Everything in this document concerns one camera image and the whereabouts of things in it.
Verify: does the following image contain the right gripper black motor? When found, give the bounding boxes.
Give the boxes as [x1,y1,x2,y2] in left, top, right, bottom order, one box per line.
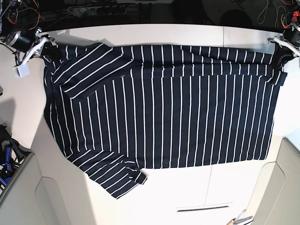
[6,30,62,59]

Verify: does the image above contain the tools at bottom edge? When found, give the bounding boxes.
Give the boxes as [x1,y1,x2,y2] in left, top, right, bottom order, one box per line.
[226,209,254,225]

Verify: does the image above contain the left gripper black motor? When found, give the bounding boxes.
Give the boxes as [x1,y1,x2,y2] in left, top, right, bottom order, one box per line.
[273,29,300,69]

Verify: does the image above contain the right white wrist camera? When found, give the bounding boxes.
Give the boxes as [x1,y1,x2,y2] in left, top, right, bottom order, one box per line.
[13,64,30,77]

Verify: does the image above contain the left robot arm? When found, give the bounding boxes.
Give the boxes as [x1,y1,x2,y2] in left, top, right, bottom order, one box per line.
[269,10,300,69]

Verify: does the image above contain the blue black items left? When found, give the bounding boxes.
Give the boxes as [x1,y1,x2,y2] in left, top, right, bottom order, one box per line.
[0,125,31,191]

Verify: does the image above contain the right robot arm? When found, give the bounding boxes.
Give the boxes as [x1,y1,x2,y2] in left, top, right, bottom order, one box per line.
[0,0,62,65]

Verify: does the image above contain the navy white striped T-shirt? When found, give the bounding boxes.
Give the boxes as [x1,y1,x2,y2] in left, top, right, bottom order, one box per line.
[44,44,287,199]

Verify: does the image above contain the white power strip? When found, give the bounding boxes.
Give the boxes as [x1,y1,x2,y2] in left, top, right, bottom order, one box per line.
[67,5,127,17]

